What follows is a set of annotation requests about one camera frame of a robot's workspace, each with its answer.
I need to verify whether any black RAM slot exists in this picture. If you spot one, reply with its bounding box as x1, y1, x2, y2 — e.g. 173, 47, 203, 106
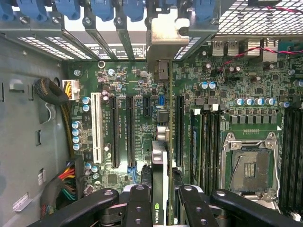
216, 110, 223, 190
287, 107, 296, 211
295, 107, 303, 213
209, 110, 216, 196
280, 107, 288, 209
202, 110, 209, 196

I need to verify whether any black mainboard power connector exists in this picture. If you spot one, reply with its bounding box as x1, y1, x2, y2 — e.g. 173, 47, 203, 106
66, 155, 85, 201

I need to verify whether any CPU socket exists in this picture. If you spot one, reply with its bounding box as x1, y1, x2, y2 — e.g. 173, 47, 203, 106
220, 131, 280, 204

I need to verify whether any metal socket cover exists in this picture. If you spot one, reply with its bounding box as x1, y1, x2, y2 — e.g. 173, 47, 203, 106
240, 190, 279, 204

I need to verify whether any long black expansion slot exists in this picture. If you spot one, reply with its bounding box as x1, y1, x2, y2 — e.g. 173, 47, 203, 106
108, 94, 121, 169
175, 94, 186, 168
126, 94, 138, 183

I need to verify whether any socket locking lever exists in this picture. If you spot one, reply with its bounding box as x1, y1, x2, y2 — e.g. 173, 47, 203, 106
271, 139, 282, 204

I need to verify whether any white expansion slot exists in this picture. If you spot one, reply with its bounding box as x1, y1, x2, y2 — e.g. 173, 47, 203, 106
90, 91, 104, 164

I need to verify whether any short black expansion slot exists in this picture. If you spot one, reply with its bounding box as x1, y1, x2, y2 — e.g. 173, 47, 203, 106
143, 95, 152, 118

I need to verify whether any green motherboard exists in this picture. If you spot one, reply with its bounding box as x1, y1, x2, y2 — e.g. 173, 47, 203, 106
62, 39, 303, 224

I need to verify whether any white power connector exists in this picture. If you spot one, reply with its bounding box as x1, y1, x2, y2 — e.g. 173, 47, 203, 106
62, 79, 80, 102

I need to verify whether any dark grey open PC case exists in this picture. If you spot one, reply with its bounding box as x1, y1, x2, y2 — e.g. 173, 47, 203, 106
0, 0, 303, 227

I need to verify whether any perforated metal slot cover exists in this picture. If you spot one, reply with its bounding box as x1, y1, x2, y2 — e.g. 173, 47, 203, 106
16, 35, 75, 61
173, 36, 203, 60
46, 35, 93, 60

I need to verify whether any silver port housing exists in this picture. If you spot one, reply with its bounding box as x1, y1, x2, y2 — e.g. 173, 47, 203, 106
246, 37, 264, 57
211, 39, 225, 57
226, 39, 239, 57

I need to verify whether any coloured power wire bundle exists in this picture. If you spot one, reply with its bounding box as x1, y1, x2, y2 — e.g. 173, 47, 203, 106
39, 165, 78, 220

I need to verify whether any black sleeved wire bundle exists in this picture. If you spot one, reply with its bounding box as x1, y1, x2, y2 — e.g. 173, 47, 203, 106
34, 78, 74, 158

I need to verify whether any red black twisted wire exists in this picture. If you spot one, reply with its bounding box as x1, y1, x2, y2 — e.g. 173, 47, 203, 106
217, 46, 303, 74

